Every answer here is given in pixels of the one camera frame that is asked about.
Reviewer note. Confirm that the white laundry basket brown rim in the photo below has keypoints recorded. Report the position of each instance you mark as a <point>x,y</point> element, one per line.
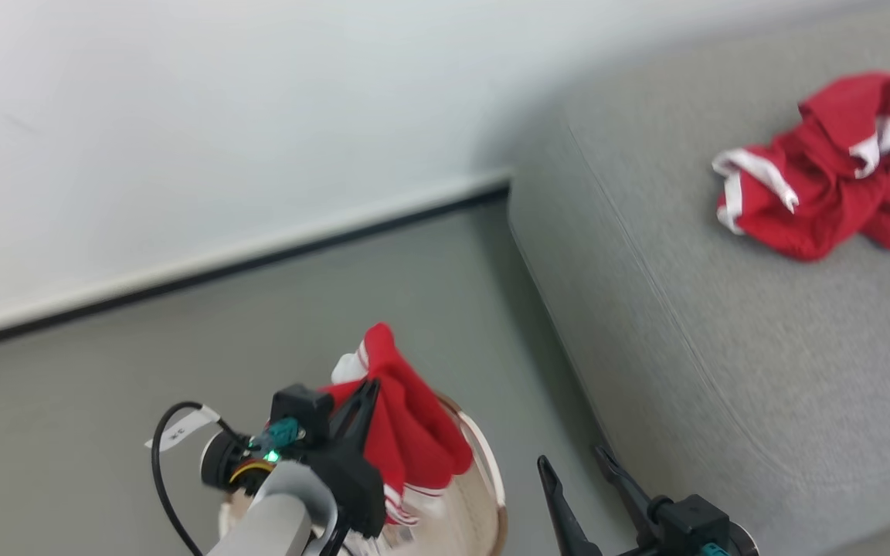
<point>484,494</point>

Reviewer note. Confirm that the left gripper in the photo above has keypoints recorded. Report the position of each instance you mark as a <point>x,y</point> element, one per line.
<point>356,486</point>

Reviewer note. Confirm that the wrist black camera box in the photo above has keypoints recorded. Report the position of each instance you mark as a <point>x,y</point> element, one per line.
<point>302,409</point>
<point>700,521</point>

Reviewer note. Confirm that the red garment wide white trim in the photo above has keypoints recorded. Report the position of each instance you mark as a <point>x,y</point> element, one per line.
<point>831,177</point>

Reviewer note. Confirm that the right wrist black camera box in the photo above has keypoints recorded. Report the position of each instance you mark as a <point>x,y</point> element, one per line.
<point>700,521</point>

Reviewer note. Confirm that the grey fabric sofa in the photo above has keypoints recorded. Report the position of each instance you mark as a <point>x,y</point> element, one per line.
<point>723,347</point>

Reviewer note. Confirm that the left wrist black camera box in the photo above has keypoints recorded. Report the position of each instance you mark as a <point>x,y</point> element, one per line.
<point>302,409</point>

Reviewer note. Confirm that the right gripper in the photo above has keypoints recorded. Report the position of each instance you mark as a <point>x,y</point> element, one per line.
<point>657,529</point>

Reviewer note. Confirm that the red garment thin white stripes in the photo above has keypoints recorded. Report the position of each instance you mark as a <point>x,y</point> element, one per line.
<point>414,432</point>

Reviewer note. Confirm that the white and black baseboard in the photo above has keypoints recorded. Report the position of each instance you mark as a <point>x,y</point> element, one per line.
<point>221,259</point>

